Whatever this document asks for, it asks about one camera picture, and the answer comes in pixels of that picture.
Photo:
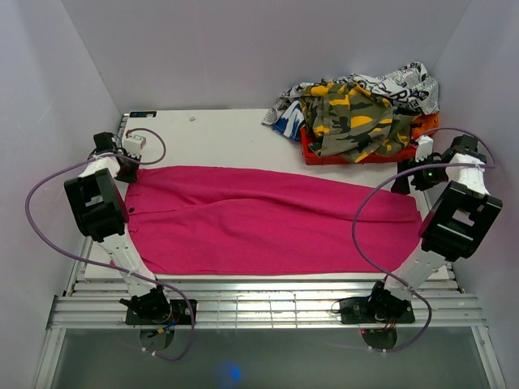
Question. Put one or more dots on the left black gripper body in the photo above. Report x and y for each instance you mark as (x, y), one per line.
(129, 172)

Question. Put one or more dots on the aluminium rail frame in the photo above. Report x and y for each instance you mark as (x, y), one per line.
(235, 138)

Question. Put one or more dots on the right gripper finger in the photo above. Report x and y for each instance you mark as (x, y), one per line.
(401, 185)
(405, 166)

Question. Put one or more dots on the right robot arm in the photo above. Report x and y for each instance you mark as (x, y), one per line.
(454, 227)

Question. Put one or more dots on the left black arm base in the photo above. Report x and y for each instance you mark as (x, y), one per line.
(178, 312)

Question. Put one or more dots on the red plastic bin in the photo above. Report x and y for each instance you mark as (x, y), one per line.
(312, 159)

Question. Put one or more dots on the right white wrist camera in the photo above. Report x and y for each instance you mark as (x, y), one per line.
(424, 148)

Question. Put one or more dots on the black white print trousers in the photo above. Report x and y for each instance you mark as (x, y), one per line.
(410, 87)

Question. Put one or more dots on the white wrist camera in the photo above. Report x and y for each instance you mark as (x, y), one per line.
(133, 145)
(424, 148)

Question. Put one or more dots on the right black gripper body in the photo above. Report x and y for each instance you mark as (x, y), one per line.
(427, 178)

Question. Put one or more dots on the orange garment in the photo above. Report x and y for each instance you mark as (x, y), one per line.
(423, 123)

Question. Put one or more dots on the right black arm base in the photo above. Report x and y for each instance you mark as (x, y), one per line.
(360, 310)

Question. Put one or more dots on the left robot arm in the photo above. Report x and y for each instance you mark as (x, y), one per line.
(101, 214)

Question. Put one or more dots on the dark label sticker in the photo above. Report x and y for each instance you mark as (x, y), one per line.
(142, 114)

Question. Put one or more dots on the pink trousers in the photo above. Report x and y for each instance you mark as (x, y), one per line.
(195, 220)

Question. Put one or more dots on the blue white garment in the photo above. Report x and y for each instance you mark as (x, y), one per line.
(290, 122)

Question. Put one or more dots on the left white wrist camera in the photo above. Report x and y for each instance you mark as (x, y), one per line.
(133, 145)

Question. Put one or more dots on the camouflage trousers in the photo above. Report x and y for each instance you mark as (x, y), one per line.
(346, 120)

